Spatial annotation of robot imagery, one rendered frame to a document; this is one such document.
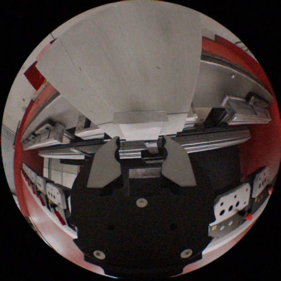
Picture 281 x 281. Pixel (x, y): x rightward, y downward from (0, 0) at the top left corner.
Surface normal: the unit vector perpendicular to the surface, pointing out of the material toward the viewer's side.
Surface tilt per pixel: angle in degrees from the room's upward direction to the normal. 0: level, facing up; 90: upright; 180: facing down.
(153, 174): 90
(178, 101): 0
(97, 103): 0
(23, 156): 90
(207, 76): 0
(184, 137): 90
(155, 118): 90
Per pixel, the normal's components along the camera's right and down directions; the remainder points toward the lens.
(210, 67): 0.04, 0.94
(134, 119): -0.03, -0.34
